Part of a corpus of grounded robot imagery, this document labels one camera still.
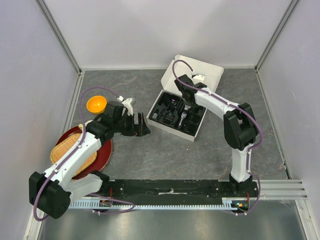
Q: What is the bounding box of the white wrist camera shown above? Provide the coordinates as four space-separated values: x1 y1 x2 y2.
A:
191 72 205 88
117 95 136 116

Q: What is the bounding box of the black plastic tray insert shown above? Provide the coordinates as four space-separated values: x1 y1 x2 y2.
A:
146 91 207 142

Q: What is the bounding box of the red round tray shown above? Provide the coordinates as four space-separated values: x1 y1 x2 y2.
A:
56 126 112 180

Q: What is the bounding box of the cream ceramic cup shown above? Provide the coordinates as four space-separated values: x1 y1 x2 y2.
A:
78 120 91 131

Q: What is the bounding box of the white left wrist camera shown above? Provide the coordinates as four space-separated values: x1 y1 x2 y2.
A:
117 95 136 116

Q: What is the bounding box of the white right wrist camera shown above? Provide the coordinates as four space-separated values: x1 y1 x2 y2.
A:
191 72 205 88

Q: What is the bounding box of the orange plastic bowl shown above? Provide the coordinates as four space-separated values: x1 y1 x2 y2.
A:
86 95 108 115

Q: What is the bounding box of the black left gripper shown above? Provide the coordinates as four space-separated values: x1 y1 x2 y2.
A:
113 112 150 137

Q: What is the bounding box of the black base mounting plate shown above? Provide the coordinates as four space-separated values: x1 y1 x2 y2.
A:
97 178 259 206

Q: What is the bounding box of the white cardboard box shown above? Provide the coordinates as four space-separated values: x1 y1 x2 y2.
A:
146 55 224 142

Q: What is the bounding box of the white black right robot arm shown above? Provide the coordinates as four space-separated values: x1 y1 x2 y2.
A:
174 74 261 197

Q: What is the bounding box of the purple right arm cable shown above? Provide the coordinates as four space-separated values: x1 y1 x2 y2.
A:
172 59 265 176

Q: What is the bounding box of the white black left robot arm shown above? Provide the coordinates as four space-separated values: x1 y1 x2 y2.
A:
28 98 150 222

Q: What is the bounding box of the grey slotted cable duct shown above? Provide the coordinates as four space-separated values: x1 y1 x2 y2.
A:
68 197 244 211

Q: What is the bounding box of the woven bamboo tray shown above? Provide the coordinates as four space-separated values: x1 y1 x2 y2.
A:
50 133 98 178

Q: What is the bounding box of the black silver hair clipper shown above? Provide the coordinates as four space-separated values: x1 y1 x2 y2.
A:
178 105 191 127

